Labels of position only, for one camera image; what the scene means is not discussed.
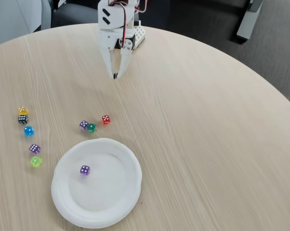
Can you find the white paper plate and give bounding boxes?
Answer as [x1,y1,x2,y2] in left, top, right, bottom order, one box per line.
[51,137,143,229]

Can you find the dark grey chair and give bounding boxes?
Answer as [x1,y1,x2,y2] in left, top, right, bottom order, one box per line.
[51,0,99,28]

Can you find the lime green translucent die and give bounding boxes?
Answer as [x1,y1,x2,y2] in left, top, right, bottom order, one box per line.
[30,156,42,168]

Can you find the grey desk leg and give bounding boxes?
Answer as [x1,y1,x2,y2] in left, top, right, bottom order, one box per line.
[236,0,264,41]

